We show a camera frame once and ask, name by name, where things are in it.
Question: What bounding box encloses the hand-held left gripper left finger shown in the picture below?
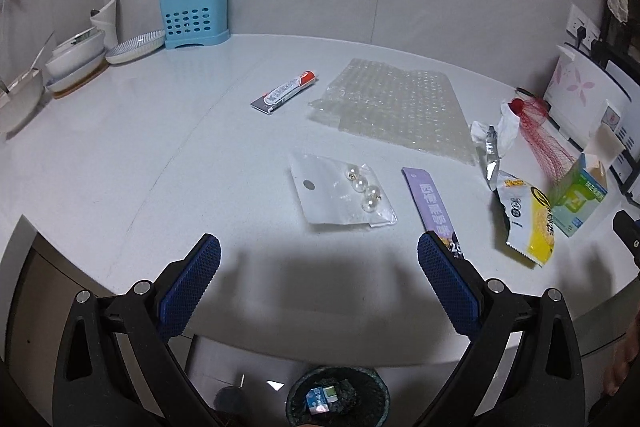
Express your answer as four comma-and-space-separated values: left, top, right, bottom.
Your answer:
52, 233, 223, 427

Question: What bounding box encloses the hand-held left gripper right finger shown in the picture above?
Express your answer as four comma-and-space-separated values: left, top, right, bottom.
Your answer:
415, 231, 587, 427

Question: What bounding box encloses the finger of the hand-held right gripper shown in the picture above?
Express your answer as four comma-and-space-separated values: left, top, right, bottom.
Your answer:
613, 209, 640, 269

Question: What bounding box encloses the green white carton box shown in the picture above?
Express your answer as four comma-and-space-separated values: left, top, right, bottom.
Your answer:
547, 125, 626, 238

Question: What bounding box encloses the purple sachet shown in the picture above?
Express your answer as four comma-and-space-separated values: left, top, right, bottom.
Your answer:
401, 166, 469, 261

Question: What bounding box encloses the yellow snack packet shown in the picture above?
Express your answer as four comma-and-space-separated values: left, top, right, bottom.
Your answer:
492, 171, 562, 269

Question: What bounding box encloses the silver foil wrapper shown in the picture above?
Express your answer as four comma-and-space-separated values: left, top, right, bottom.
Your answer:
469, 120, 501, 194

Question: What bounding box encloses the dark round trash bin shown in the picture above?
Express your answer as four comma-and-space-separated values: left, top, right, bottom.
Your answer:
285, 366, 390, 427

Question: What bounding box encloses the pearl bead packet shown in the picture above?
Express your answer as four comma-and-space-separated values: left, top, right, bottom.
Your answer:
289, 151, 400, 231

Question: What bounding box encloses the white tissue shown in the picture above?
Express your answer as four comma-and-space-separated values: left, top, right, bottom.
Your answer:
497, 99, 524, 158

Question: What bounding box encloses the red white toothpaste tube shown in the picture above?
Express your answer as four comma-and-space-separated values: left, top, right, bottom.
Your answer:
251, 69, 319, 114

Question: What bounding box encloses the person's right hand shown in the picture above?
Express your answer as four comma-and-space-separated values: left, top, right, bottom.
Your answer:
602, 322, 640, 400

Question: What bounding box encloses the white microwave oven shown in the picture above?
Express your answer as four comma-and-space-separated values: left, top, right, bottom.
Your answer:
604, 59, 640, 198

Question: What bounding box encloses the dark round object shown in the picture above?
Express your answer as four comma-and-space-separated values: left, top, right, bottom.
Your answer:
215, 374, 247, 412

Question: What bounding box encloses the red mesh net bag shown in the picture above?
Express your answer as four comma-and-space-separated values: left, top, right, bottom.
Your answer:
507, 97, 577, 184

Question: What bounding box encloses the white floral rice cooker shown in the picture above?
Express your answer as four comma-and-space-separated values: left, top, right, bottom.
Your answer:
543, 44, 634, 168

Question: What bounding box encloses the small blue white box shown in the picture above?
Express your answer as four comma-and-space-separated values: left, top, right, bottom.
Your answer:
305, 384, 341, 416

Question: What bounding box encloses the clear bubble wrap sheet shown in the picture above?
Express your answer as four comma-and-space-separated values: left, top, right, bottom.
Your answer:
307, 58, 477, 167

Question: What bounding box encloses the wooden board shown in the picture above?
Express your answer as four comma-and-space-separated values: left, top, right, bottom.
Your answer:
52, 66, 110, 100

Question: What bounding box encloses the white plate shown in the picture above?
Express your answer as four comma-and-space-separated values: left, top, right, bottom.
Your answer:
43, 61, 109, 94

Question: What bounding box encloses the striped ceramic plate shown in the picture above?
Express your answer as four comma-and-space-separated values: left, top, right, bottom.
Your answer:
105, 29, 166, 66

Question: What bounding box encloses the blue utensil holder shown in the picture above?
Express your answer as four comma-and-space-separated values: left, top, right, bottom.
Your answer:
159, 0, 232, 50

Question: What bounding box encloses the white ceramic jug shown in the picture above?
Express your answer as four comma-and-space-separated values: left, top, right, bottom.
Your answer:
89, 0, 120, 53

